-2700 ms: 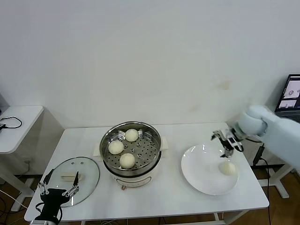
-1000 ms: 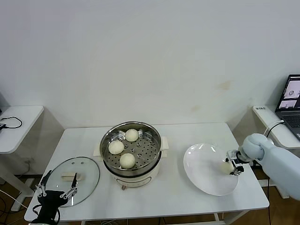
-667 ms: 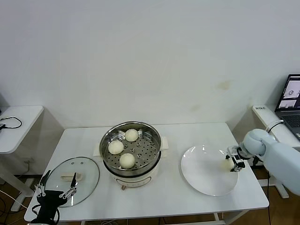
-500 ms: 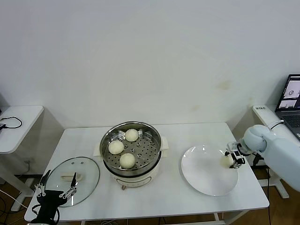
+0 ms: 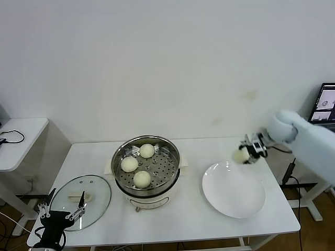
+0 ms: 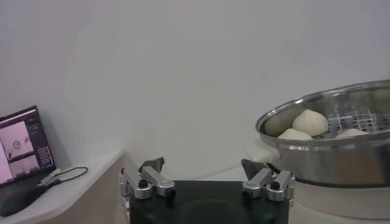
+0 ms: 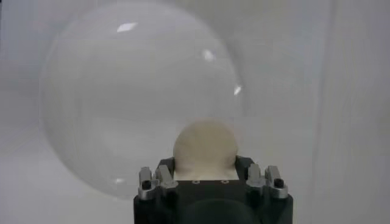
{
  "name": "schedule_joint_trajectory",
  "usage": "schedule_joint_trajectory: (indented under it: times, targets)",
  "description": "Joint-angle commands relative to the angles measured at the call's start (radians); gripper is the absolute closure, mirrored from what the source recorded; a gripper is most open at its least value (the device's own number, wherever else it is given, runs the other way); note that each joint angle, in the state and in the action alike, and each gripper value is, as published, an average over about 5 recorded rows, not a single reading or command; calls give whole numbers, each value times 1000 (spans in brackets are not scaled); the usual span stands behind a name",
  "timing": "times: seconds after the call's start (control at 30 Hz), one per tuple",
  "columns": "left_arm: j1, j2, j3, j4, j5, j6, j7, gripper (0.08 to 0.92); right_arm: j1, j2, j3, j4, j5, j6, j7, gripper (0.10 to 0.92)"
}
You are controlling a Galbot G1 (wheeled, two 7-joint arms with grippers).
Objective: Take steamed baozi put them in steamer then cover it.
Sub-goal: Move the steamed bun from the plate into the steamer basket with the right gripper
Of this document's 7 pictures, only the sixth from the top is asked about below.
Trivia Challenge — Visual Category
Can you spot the white cable connector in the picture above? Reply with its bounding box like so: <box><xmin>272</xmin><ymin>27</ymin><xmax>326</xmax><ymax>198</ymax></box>
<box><xmin>37</xmin><ymin>168</ymin><xmax>62</xmax><ymax>186</ymax></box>

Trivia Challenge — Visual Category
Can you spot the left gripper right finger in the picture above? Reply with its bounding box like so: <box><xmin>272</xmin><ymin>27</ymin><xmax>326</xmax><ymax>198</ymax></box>
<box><xmin>240</xmin><ymin>158</ymin><xmax>297</xmax><ymax>203</ymax></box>

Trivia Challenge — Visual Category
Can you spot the white side table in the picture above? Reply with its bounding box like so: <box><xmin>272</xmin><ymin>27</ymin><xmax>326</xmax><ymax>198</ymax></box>
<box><xmin>0</xmin><ymin>149</ymin><xmax>129</xmax><ymax>224</ymax></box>

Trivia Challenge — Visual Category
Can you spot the black laptop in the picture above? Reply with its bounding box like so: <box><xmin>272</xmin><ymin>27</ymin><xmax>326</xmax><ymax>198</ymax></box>
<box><xmin>0</xmin><ymin>105</ymin><xmax>62</xmax><ymax>218</ymax></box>

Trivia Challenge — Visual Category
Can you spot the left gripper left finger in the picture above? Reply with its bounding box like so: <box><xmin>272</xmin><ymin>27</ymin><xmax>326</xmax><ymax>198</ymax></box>
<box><xmin>118</xmin><ymin>156</ymin><xmax>177</xmax><ymax>201</ymax></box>

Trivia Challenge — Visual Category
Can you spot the black looped cable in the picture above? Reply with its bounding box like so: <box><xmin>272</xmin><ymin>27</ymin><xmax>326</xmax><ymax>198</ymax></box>
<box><xmin>45</xmin><ymin>166</ymin><xmax>90</xmax><ymax>187</ymax></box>

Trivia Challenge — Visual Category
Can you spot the cream electric cooker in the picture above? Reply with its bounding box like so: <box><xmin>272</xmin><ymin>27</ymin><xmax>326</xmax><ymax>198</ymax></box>
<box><xmin>243</xmin><ymin>138</ymin><xmax>390</xmax><ymax>224</ymax></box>

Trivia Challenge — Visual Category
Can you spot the white steamed baozi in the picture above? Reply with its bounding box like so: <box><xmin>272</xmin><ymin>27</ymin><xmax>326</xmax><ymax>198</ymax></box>
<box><xmin>335</xmin><ymin>128</ymin><xmax>370</xmax><ymax>139</ymax></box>
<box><xmin>277</xmin><ymin>128</ymin><xmax>314</xmax><ymax>141</ymax></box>
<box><xmin>292</xmin><ymin>109</ymin><xmax>330</xmax><ymax>138</ymax></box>

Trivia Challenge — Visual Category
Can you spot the steel steamer basket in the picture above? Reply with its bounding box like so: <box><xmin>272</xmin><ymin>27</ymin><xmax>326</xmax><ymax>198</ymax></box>
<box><xmin>255</xmin><ymin>79</ymin><xmax>390</xmax><ymax>188</ymax></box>

